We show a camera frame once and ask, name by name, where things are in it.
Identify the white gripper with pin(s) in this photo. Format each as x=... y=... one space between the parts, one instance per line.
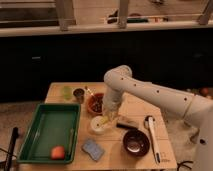
x=112 y=101

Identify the yellow banana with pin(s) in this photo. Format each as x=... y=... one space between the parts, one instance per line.
x=104 y=120

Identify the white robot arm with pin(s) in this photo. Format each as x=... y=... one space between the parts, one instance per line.
x=194 y=109

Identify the white paper cup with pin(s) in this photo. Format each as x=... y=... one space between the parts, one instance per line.
x=96 y=127

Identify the metal cup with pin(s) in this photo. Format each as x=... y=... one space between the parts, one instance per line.
x=79 y=95

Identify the green plastic cup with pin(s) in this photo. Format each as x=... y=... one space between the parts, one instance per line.
x=66 y=92

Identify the red bowl with food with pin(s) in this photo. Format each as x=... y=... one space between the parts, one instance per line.
x=94 y=104

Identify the wooden spoon in bowl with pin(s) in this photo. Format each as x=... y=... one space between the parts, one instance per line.
x=91 y=93

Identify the white black kitchen tool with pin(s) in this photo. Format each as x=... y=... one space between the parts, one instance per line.
x=149 y=124

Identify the dark brown bowl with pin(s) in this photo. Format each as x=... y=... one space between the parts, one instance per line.
x=136 y=143

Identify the blue sponge near front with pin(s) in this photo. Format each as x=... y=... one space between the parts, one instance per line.
x=94 y=150

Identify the green plastic tray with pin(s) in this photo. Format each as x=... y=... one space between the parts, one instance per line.
x=52 y=125

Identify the orange fruit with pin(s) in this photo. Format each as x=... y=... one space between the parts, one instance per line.
x=58 y=153

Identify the black stand pole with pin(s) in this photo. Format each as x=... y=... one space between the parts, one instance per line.
x=11 y=147

